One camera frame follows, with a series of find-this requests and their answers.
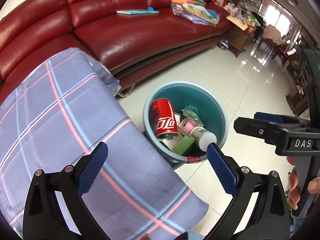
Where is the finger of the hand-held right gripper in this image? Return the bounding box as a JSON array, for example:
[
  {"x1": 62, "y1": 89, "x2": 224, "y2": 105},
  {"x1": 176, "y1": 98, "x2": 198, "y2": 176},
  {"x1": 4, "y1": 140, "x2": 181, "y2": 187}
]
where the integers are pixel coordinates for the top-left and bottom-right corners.
[
  {"x1": 253, "y1": 112, "x2": 312, "y2": 125},
  {"x1": 234, "y1": 117, "x2": 292, "y2": 146}
]

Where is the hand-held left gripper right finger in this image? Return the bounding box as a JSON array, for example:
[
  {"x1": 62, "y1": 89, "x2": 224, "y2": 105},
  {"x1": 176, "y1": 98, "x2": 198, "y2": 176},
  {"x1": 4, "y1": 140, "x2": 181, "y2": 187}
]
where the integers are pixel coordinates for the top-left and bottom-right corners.
[{"x1": 204, "y1": 142, "x2": 290, "y2": 240}]

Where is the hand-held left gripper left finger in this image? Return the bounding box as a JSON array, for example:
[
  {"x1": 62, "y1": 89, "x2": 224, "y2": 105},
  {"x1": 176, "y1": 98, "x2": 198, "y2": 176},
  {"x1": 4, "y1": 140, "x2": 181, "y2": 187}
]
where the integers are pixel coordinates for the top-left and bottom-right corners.
[{"x1": 22, "y1": 142, "x2": 110, "y2": 240}]

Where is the white green yogurt cup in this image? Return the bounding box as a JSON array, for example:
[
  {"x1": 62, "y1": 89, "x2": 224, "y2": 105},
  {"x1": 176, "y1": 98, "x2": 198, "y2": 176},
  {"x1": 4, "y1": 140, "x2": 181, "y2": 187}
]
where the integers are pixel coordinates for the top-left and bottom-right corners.
[{"x1": 189, "y1": 127, "x2": 217, "y2": 149}]

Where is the green carton box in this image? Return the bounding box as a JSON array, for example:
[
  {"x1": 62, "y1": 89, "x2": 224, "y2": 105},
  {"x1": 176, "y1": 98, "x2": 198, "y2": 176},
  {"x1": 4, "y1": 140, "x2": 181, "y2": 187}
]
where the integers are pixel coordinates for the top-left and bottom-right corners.
[{"x1": 172, "y1": 136, "x2": 195, "y2": 157}]

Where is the teal round bin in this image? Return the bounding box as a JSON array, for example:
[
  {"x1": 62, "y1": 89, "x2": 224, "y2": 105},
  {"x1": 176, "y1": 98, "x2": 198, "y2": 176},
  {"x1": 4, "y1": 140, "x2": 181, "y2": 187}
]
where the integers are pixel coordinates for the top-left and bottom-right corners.
[{"x1": 143, "y1": 81, "x2": 229, "y2": 165}]

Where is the pink paper cup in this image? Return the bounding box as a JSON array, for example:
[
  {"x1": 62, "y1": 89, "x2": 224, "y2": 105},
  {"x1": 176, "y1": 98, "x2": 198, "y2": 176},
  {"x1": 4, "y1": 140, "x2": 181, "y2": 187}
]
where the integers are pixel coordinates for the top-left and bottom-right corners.
[{"x1": 178, "y1": 118, "x2": 200, "y2": 134}]

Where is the red soda can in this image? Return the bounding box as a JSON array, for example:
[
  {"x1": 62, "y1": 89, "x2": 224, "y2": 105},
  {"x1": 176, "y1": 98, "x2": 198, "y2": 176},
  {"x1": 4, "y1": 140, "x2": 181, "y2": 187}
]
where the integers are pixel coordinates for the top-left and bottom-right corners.
[{"x1": 150, "y1": 99, "x2": 179, "y2": 140}]

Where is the person's right hand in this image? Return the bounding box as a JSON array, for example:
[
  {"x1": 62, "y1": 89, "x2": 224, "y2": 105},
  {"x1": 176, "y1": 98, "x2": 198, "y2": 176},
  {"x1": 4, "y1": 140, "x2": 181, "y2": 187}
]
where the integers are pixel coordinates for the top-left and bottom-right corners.
[{"x1": 286, "y1": 156, "x2": 320, "y2": 209}]

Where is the wooden cabinet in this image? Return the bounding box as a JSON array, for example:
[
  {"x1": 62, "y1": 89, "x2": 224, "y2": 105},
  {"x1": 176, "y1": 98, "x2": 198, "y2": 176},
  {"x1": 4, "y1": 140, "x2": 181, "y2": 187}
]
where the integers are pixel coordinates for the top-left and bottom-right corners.
[{"x1": 285, "y1": 86, "x2": 311, "y2": 116}]

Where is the blue plaid tablecloth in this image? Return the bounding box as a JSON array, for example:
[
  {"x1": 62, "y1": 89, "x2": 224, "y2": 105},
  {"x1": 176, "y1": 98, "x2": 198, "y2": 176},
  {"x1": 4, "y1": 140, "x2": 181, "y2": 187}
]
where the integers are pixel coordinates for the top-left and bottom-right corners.
[{"x1": 0, "y1": 47, "x2": 209, "y2": 240}]

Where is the dining table with chairs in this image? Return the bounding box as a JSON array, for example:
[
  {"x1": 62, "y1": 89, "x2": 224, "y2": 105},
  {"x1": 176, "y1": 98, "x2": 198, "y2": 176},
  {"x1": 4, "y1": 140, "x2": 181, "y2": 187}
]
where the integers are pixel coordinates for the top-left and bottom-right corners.
[{"x1": 257, "y1": 26, "x2": 296, "y2": 68}]

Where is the wooden side table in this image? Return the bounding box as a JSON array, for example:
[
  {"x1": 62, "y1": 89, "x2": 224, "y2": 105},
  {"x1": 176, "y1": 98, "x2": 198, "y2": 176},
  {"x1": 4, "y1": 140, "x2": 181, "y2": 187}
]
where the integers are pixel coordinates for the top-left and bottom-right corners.
[{"x1": 226, "y1": 15, "x2": 258, "y2": 58}]

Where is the pile of toys and books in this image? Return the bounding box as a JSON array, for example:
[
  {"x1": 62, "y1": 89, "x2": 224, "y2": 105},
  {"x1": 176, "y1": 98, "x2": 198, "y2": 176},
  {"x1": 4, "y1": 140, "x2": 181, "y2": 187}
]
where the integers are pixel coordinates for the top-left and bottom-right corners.
[{"x1": 171, "y1": 0, "x2": 225, "y2": 27}]

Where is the red leather sofa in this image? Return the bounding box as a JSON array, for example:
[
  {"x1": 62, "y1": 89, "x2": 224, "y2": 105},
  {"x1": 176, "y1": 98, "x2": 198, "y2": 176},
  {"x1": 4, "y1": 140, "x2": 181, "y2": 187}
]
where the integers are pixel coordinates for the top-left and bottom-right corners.
[{"x1": 0, "y1": 0, "x2": 232, "y2": 99}]

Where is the thin picture book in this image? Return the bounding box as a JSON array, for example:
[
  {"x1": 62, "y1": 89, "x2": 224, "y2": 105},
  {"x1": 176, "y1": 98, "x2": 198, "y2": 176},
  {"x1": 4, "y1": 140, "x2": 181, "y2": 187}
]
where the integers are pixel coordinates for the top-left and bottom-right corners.
[{"x1": 116, "y1": 7, "x2": 160, "y2": 16}]

